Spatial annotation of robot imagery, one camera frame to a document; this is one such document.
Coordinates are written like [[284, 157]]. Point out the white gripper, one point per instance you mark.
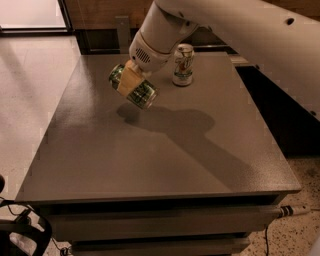
[[147, 57]]

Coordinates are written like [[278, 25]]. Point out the green soda can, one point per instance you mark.
[[142, 96]]

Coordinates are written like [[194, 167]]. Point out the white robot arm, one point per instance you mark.
[[283, 45]]

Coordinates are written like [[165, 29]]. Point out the white 7up can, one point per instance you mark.
[[183, 61]]

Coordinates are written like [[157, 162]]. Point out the grey drawer cabinet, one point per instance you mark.
[[193, 175]]

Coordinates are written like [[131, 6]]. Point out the black white marker pen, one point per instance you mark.
[[286, 211]]

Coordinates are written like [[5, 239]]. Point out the left metal bracket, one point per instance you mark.
[[123, 33]]

